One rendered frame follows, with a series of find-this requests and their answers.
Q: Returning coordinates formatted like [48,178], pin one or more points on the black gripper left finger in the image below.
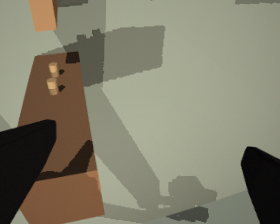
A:
[23,153]

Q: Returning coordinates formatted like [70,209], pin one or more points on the long brown wooden rail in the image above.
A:
[44,13]

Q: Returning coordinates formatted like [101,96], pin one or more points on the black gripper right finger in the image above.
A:
[262,177]

